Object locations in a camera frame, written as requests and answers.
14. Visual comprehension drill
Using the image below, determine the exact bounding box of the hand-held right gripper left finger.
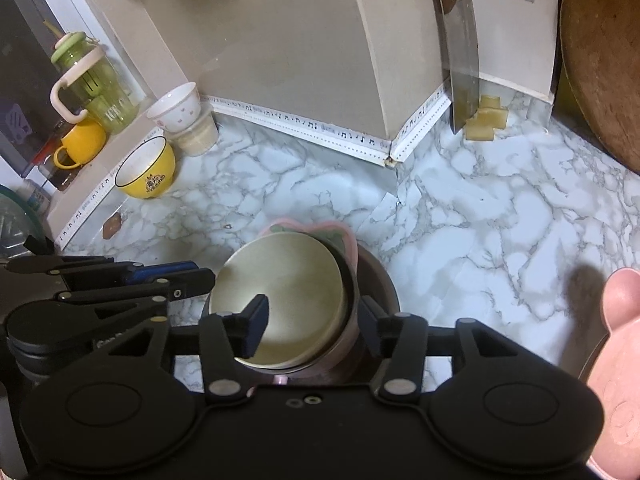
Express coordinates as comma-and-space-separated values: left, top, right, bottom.
92, 294, 271, 401

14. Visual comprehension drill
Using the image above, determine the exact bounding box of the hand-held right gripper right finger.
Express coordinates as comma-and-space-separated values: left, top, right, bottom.
357, 295, 506, 401

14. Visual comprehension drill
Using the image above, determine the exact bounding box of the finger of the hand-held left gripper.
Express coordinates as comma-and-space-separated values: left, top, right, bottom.
54, 267, 217, 307
4, 254, 200, 283

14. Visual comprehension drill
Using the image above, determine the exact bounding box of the pink steel-lined bowl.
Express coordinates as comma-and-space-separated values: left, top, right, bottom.
199, 217, 362, 387

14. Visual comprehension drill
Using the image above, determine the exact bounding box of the cream bowl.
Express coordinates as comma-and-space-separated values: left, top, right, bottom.
207, 232, 352, 370

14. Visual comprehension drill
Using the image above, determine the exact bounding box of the pink bear-shaped plate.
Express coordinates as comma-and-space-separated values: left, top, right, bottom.
579, 267, 640, 480

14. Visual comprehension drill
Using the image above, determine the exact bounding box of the small white bottle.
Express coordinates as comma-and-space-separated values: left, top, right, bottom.
20, 179, 52, 217

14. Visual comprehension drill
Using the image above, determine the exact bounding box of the yellow bowl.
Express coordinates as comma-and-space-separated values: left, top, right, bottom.
113, 135, 177, 200

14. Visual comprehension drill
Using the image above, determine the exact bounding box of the yellow mug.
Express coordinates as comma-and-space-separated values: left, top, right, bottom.
53, 119, 108, 170

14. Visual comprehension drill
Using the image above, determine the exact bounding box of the translucent plastic cup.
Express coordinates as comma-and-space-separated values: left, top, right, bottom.
174, 112, 220, 157

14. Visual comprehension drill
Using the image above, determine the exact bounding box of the white dotted bowl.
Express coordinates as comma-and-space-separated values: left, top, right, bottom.
144, 81, 201, 133

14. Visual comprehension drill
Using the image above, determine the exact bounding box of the green water bottle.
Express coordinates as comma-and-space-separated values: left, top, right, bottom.
49, 30, 141, 136

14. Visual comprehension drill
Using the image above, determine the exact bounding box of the yellow sponge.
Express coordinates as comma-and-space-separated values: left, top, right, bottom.
464, 94, 509, 141

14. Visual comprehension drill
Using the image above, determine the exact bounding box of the yellow plastic cutting board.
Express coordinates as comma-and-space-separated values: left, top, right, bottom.
551, 55, 598, 127

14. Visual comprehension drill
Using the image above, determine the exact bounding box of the round wooden cutting board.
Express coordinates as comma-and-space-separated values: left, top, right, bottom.
558, 0, 640, 174

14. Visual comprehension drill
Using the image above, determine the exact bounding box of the cleaver with wooden handle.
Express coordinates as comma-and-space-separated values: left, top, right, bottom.
431, 0, 482, 135

